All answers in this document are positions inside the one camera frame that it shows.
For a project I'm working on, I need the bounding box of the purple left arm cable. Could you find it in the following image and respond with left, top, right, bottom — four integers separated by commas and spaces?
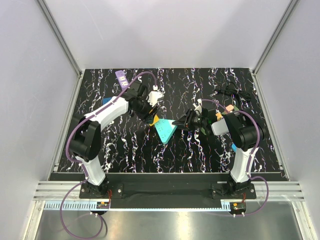
59, 71, 160, 238

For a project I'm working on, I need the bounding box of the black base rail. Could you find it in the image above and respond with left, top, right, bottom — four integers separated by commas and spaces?
79, 173, 257, 200

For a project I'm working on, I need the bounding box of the black cable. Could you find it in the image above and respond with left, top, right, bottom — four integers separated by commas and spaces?
214, 82, 252, 102

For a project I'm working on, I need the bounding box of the purple power strip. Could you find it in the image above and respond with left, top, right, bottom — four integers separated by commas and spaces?
115, 70, 129, 90

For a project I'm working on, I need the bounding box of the teal triangular power strip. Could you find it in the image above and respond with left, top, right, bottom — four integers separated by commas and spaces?
154, 118, 177, 144

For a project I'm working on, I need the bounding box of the white slotted cable duct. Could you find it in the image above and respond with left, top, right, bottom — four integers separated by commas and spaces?
44, 200, 110, 211

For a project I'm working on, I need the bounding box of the green round-hole power strip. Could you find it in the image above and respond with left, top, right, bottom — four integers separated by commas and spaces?
200, 127, 207, 136

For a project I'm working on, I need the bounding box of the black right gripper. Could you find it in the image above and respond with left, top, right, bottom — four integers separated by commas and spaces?
172, 108, 207, 132

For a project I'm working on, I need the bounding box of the light blue square adapter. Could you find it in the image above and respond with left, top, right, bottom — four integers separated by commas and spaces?
231, 143, 237, 152

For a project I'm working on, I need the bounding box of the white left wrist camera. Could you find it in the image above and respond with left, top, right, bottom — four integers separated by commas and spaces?
146, 90, 164, 107

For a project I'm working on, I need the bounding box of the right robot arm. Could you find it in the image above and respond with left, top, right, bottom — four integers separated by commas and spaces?
172, 108, 267, 199

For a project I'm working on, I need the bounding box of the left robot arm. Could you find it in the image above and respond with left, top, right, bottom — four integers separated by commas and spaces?
65, 79, 164, 198

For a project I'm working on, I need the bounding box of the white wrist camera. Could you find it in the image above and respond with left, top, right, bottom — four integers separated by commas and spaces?
146, 90, 164, 107
193, 99, 202, 116

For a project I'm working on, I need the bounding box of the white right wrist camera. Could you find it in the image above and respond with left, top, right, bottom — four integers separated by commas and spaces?
193, 99, 202, 116

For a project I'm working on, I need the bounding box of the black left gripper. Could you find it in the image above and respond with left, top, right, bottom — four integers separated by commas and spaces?
132, 95, 160, 125

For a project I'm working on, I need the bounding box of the blue cube socket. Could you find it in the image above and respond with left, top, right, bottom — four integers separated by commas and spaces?
102, 97, 112, 105

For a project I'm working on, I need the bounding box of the pink plug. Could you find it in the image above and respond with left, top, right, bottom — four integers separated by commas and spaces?
225, 104, 235, 113

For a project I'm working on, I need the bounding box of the yellow cube socket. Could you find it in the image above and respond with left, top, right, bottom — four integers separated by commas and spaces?
149, 114, 159, 127

